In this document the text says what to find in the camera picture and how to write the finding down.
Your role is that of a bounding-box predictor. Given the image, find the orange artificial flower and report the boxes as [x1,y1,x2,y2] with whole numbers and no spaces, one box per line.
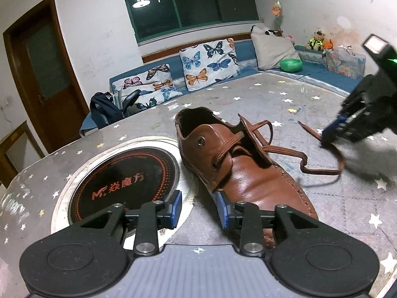
[271,0,284,36]

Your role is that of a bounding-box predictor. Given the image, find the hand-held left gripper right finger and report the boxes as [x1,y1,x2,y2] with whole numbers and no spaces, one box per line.
[215,191,320,257]

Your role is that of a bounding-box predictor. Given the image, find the clear printed storage bag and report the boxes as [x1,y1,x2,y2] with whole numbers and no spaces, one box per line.
[323,46,366,79]

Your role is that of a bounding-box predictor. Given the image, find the flat butterfly-print cushion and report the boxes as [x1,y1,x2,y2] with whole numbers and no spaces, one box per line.
[112,64,183,111]

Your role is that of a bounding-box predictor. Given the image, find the square butterfly-print cushion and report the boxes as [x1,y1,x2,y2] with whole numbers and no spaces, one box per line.
[179,38,241,92]

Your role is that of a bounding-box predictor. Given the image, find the brown shoelace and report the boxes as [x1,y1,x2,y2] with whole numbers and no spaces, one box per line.
[212,115,345,179]

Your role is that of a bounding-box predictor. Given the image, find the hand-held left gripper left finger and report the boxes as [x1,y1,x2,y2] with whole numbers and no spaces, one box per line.
[79,189,183,257]

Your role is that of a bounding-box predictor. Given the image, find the black seat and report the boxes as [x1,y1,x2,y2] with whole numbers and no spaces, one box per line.
[119,89,141,118]

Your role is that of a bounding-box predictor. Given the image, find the black backpack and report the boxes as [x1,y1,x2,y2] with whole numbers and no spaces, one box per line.
[90,91,123,129]

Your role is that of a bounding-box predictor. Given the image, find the panda plush toy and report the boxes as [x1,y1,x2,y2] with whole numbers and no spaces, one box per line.
[251,25,283,36]

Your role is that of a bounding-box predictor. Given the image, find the round black induction cooker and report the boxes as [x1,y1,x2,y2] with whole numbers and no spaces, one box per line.
[51,135,194,233]

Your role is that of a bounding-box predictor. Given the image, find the wooden console table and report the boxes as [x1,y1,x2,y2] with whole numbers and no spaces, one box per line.
[0,121,45,181]

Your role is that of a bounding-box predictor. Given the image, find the green-framed window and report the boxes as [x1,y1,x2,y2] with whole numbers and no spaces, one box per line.
[119,0,259,42]

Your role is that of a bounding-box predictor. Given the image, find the teddy bear toy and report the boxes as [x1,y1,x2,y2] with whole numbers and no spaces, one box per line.
[305,29,326,52]

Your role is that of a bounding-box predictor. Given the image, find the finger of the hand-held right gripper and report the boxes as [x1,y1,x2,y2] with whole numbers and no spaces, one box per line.
[321,115,352,146]

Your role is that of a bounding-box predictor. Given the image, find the beige pillow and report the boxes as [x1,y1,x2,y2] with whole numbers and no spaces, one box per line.
[251,33,303,70]

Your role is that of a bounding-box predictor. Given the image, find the blue sofa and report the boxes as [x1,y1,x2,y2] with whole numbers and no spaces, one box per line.
[79,39,366,137]

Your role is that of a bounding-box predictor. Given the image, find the brown leather shoe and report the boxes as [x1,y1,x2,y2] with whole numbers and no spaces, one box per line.
[174,107,320,249]

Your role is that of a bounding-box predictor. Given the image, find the brown wooden door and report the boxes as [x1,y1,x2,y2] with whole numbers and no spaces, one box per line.
[3,0,90,154]

